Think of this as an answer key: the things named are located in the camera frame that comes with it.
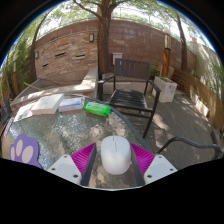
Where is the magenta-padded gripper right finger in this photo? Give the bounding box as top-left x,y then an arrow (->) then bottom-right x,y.
128,142 -> 179,187

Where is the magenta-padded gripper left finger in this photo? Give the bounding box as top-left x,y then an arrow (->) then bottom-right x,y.
46,142 -> 98,187

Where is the white computer mouse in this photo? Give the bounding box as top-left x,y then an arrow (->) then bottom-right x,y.
100,135 -> 132,176

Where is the purple paw-shaped mouse pad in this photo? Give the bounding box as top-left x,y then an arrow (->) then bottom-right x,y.
8,133 -> 43,169

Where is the green wipes packet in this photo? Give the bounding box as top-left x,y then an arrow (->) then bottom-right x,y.
83,101 -> 112,117

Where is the white and blue small box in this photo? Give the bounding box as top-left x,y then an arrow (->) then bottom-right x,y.
58,95 -> 86,113

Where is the white flat box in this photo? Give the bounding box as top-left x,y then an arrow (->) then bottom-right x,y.
30,93 -> 65,116

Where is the white square planter box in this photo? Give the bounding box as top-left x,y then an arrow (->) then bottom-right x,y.
153,75 -> 178,104

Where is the raised stone planter bed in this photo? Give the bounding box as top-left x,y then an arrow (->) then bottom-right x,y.
9,66 -> 100,108

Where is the low wooden slat fence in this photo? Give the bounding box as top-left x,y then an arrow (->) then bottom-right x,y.
171,69 -> 224,131

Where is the dark slatted wooden armchair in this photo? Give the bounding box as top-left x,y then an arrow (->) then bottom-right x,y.
97,58 -> 162,139

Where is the black metal mesh chair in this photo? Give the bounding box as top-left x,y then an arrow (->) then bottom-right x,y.
0,94 -> 13,128

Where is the slim tree trunk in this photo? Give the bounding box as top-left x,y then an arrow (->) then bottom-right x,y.
175,13 -> 189,72

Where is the large forked tree trunk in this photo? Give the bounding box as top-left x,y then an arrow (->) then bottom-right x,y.
73,0 -> 125,80

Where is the grey wall-mounted box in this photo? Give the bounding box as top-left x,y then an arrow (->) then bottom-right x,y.
112,52 -> 124,66

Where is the wooden post lamp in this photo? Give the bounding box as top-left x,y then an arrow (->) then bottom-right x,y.
12,56 -> 20,96
162,29 -> 173,78

